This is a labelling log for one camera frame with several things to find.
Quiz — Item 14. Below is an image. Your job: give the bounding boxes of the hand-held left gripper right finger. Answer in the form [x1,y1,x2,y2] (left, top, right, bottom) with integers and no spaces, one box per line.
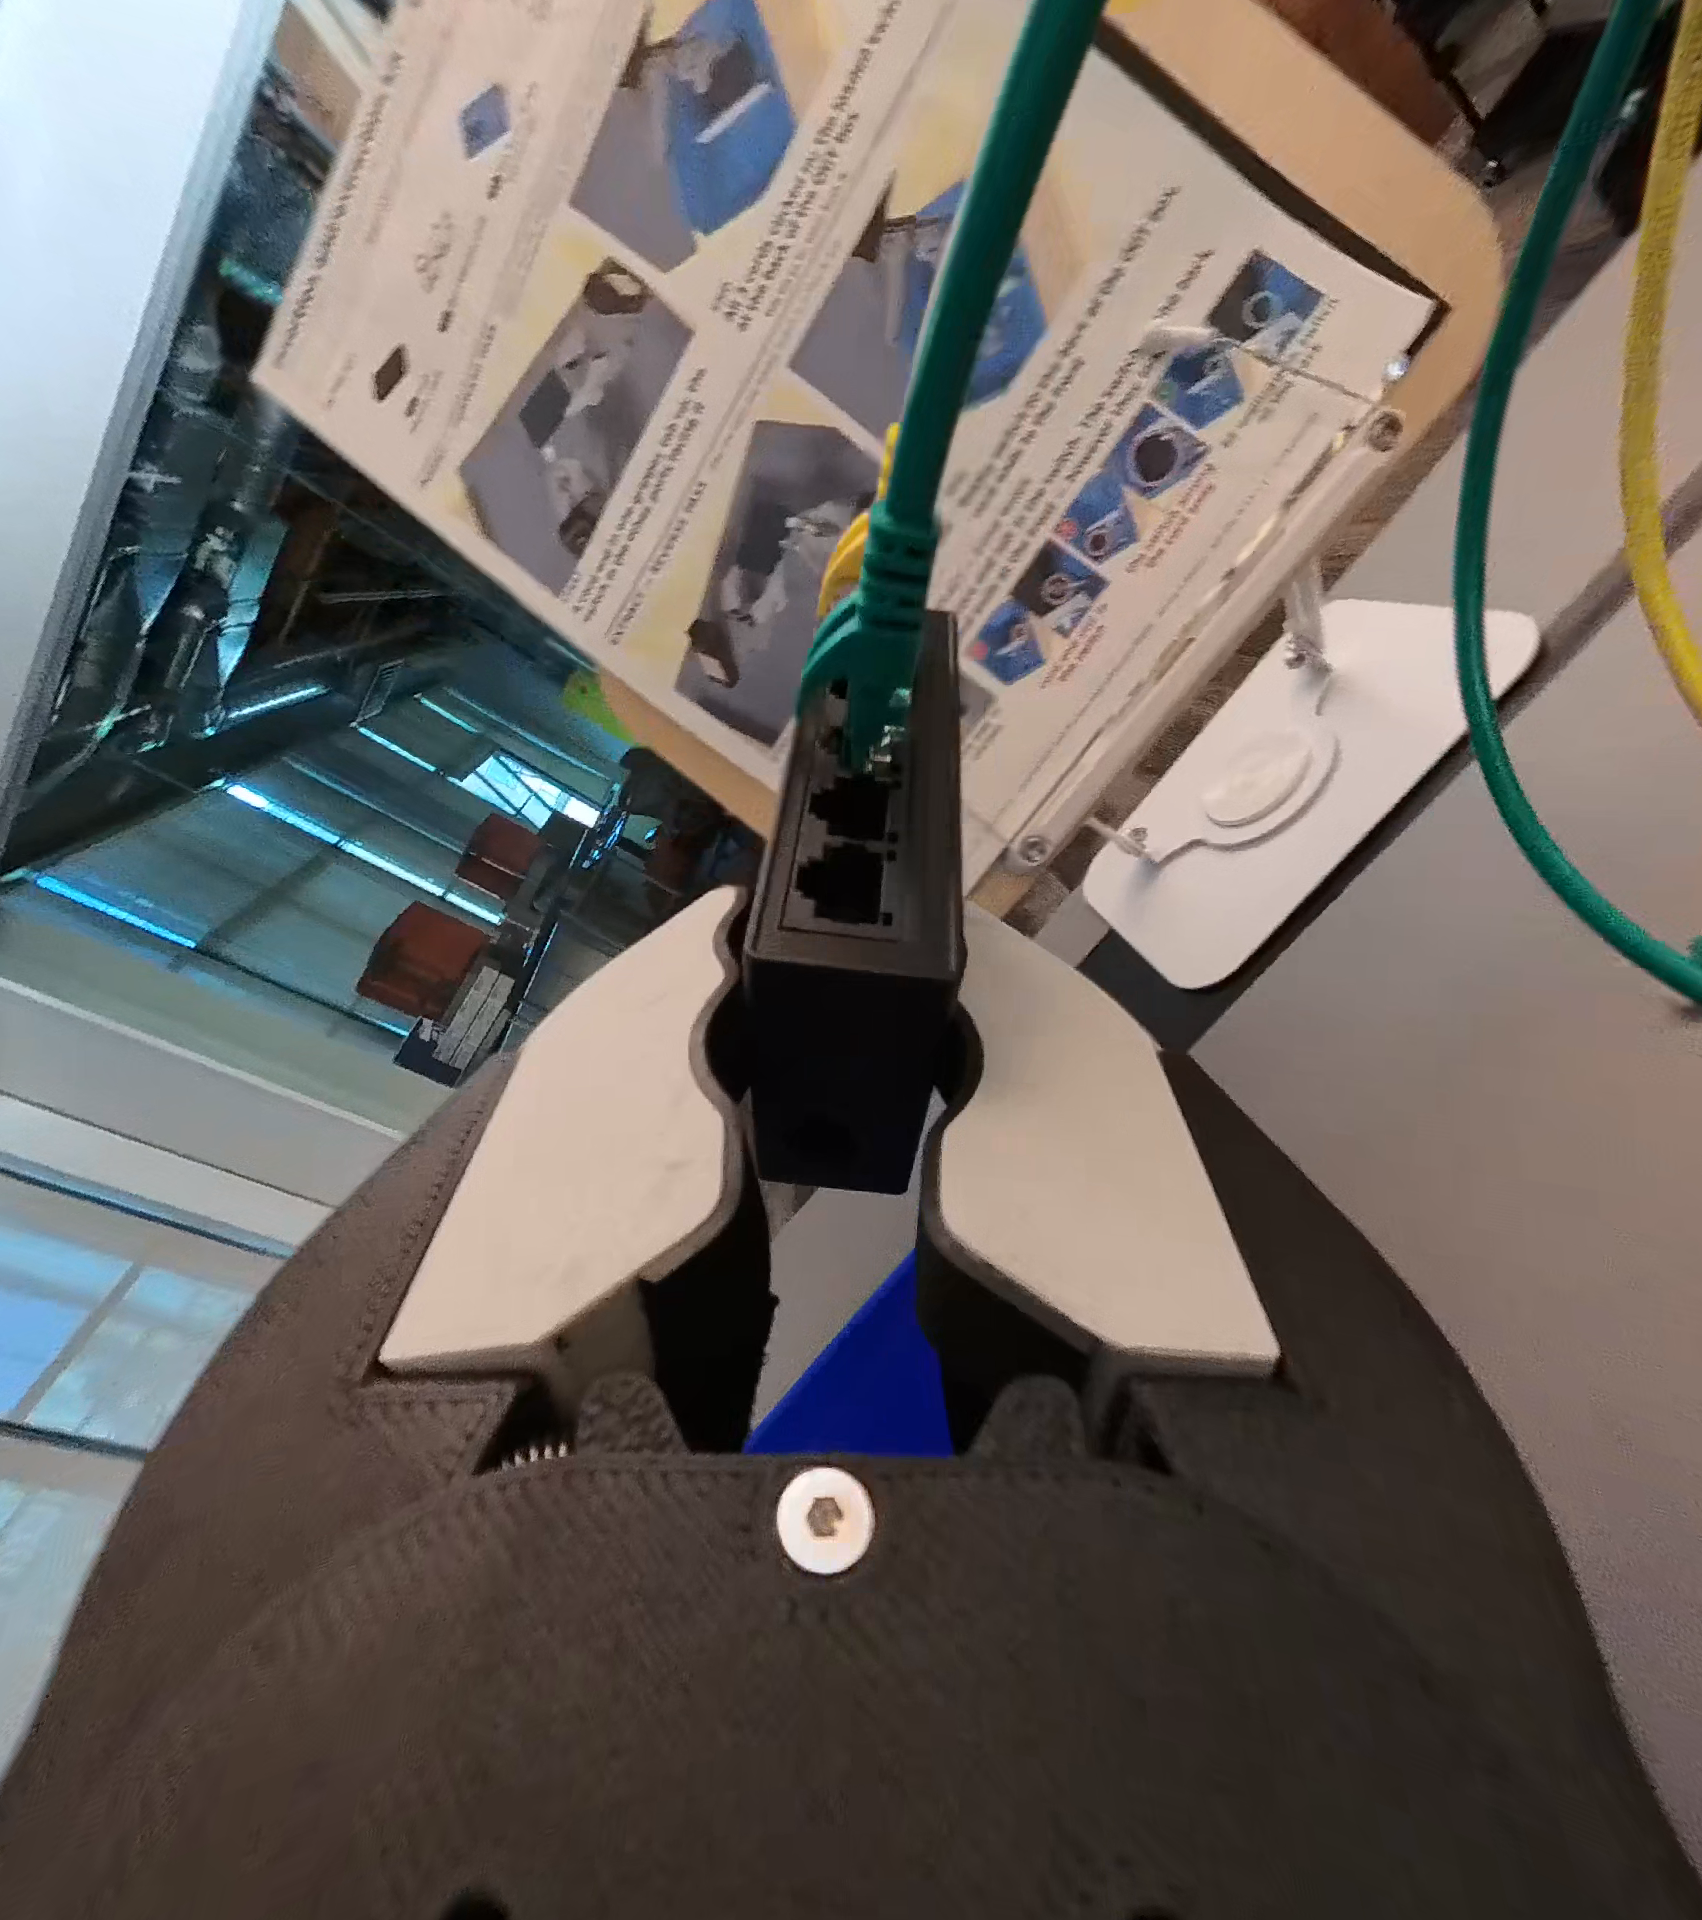
[918,914,1284,1380]

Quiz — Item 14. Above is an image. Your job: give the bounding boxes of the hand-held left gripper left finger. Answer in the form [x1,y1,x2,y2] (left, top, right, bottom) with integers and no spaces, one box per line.
[378,883,754,1374]

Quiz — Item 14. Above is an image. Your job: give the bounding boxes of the blue plastic bin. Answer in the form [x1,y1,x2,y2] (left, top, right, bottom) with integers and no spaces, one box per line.
[742,1247,962,1459]

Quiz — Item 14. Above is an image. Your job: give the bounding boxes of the black network switch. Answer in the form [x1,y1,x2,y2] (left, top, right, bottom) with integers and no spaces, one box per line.
[741,605,974,1199]

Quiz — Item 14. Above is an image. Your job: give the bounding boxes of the green ethernet cable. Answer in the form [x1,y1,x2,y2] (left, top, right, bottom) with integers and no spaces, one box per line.
[794,0,1702,1056]

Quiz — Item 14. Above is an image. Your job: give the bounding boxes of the yellow ethernet cable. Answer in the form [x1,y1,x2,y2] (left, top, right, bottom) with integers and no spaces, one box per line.
[819,0,1702,829]

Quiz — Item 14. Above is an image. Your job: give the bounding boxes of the brown leather seat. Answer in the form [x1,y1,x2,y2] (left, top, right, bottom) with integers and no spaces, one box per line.
[353,895,489,1026]
[454,809,548,901]

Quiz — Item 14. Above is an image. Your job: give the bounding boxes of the large window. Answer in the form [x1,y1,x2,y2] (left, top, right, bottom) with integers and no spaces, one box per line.
[0,1123,303,1626]

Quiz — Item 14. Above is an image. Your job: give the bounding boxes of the white round pad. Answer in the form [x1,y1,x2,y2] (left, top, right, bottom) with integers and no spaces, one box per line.
[1081,595,1547,996]

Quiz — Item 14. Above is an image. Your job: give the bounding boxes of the interior glass window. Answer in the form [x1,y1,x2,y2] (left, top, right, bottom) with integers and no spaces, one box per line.
[0,89,796,1086]

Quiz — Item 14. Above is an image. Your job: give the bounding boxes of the clear poster holder bar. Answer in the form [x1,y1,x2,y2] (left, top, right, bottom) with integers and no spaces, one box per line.
[998,403,1412,881]

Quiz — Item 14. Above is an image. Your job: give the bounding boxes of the instruction poster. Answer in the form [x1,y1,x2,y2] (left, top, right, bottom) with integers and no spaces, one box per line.
[250,0,1455,846]

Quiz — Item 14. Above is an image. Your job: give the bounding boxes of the wooden poster board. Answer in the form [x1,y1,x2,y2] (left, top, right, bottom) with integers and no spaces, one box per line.
[592,0,1508,919]

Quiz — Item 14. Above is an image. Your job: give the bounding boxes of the thin white cord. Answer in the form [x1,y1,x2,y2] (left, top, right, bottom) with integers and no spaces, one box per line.
[1141,314,1396,402]

